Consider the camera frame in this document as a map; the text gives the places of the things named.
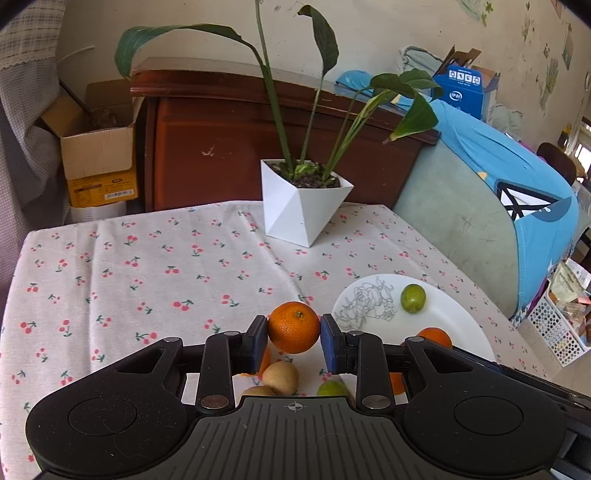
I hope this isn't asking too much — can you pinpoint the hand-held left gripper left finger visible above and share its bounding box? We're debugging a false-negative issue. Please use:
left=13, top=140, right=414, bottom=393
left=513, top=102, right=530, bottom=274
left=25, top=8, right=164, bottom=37
left=111, top=315, right=269, bottom=413

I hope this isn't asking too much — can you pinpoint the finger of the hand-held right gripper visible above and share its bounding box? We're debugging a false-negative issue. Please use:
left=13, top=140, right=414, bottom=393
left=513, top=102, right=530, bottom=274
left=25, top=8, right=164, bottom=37
left=482, top=361, right=591, bottom=411

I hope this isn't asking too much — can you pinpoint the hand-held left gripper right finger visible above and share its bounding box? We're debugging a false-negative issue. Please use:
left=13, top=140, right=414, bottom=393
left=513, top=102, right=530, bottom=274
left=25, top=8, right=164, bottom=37
left=320, top=314, right=467, bottom=411

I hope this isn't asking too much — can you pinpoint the green fruit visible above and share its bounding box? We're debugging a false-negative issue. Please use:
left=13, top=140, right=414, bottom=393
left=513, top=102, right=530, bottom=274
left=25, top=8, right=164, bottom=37
left=317, top=379, right=352, bottom=398
left=400, top=283, right=427, bottom=315

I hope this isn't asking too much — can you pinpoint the white plate with line drawing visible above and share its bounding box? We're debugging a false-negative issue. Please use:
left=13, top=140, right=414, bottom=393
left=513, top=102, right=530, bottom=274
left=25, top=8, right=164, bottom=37
left=331, top=274, right=497, bottom=365

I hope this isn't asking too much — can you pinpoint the white perforated basket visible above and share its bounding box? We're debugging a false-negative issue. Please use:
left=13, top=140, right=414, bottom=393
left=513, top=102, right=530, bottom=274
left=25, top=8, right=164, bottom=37
left=526, top=288, right=591, bottom=367

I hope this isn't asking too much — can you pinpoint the paper packet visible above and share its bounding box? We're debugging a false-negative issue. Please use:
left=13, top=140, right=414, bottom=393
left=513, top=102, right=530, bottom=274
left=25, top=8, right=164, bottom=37
left=547, top=258, right=591, bottom=305

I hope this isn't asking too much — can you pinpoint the cherry print tablecloth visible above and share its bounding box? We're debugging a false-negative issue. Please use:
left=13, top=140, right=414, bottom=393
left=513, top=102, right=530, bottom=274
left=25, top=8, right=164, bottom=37
left=0, top=202, right=552, bottom=480

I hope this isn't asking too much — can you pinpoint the white faceted plant pot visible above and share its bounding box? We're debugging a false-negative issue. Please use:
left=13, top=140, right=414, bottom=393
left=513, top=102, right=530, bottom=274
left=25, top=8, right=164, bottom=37
left=260, top=159, right=354, bottom=247

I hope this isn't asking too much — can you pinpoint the pale green sofa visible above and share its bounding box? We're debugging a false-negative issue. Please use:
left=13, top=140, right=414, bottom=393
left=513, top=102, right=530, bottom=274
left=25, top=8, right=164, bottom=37
left=392, top=138, right=529, bottom=319

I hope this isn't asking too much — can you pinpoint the brown wooden cabinet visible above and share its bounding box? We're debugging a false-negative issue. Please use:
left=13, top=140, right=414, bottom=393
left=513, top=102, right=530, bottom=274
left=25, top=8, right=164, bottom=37
left=130, top=69, right=441, bottom=213

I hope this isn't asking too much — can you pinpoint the white container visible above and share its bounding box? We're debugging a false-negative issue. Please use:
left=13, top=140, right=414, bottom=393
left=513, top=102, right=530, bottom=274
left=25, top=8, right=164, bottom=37
left=69, top=202, right=127, bottom=227

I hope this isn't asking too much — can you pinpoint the dark wooden chair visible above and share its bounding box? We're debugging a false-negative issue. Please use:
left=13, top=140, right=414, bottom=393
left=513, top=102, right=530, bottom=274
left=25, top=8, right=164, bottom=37
left=536, top=142, right=578, bottom=185

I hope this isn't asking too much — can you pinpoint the blue cloth covered furniture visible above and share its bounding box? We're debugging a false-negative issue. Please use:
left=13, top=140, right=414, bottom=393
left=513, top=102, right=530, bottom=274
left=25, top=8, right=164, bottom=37
left=336, top=70, right=580, bottom=315

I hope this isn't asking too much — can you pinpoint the open cardboard box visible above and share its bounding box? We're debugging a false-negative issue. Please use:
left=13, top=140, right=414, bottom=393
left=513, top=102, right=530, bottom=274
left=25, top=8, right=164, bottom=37
left=41, top=79, right=144, bottom=208

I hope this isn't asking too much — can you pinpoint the blue printed carton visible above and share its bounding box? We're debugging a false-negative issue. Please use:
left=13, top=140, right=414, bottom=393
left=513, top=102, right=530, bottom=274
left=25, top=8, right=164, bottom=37
left=433, top=45, right=502, bottom=121

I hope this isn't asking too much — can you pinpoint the pale green cloth bundle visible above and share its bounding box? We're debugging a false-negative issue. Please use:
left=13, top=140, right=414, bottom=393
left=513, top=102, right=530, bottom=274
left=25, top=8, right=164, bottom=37
left=399, top=45, right=444, bottom=79

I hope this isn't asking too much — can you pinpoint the green leafy plant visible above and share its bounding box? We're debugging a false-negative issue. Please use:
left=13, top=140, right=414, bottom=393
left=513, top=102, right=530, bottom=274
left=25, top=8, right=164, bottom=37
left=115, top=0, right=439, bottom=183

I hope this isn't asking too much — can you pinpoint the checked grey curtain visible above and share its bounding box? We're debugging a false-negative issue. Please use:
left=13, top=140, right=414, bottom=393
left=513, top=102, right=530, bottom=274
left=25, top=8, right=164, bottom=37
left=0, top=0, right=70, bottom=296

